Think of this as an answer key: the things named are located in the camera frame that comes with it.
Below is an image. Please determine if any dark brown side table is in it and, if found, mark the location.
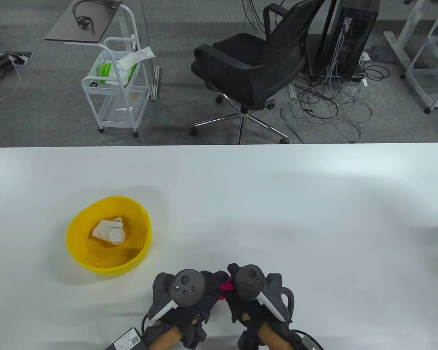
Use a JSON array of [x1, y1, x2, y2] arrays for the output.
[[44, 0, 123, 45]]

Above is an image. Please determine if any person's right hand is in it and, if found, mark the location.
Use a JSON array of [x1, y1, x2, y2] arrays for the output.
[[226, 262, 292, 331]]

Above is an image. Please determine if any black computer tower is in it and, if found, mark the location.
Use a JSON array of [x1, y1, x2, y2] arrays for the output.
[[316, 0, 381, 79]]

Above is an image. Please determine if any white desk frame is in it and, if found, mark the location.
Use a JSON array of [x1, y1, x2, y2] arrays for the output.
[[383, 0, 429, 79]]

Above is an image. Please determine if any person's left forearm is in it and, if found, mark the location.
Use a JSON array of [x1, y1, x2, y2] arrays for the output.
[[151, 326, 183, 350]]

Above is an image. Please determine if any white wire utility cart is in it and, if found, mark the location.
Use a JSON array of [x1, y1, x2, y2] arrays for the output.
[[81, 4, 151, 138]]

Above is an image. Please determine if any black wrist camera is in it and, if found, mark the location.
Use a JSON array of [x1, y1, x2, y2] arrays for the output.
[[237, 328, 260, 349], [182, 324, 207, 349]]

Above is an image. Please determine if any pink sock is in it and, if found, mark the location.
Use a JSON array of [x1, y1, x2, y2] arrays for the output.
[[219, 279, 236, 300]]

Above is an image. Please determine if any person's left hand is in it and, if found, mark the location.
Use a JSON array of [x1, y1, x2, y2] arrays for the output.
[[160, 270, 229, 330]]

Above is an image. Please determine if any white metal rack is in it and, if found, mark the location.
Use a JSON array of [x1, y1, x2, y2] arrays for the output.
[[404, 0, 438, 114]]

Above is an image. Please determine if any black office chair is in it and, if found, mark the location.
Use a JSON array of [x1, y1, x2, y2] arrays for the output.
[[190, 0, 327, 145]]

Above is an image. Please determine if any yellow ribbed basket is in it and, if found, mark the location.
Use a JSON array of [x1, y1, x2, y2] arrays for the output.
[[66, 196, 153, 276]]

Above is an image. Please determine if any white paper sheet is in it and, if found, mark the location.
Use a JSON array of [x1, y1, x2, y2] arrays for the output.
[[118, 47, 155, 70]]

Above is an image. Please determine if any white floor cable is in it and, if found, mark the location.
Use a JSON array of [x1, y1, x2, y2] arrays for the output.
[[0, 62, 22, 104]]

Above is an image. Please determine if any black coiled cable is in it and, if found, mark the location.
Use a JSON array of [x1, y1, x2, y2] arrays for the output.
[[72, 0, 95, 30]]

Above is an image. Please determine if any grey metal post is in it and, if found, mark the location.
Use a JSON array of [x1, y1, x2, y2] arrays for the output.
[[138, 0, 162, 101]]

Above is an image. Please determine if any green and white wipes pack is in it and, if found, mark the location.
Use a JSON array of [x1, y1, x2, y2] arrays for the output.
[[97, 63, 139, 86]]

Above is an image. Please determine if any black box with white label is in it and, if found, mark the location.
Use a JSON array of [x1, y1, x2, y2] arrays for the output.
[[301, 335, 325, 350], [104, 327, 143, 350]]

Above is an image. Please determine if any tangle of floor cables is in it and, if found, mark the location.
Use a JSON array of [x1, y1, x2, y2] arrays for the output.
[[280, 60, 390, 143]]

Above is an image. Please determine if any floor socket box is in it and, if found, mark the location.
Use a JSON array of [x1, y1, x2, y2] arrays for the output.
[[7, 52, 32, 66]]

